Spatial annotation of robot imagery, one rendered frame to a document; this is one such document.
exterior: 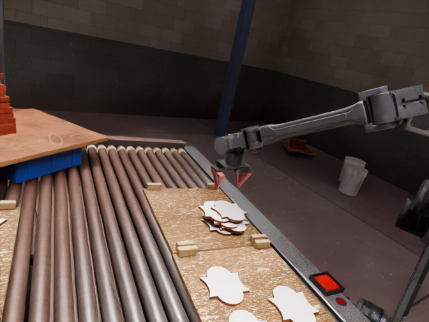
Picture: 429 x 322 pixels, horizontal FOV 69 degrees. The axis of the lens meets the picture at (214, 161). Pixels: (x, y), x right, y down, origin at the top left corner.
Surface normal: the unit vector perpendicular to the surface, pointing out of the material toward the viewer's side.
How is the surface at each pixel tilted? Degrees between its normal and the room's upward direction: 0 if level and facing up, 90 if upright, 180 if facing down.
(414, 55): 90
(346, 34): 90
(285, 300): 0
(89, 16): 90
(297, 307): 0
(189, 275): 0
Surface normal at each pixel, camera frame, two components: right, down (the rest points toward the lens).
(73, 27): 0.53, 0.40
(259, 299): 0.21, -0.92
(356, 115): -0.58, 0.16
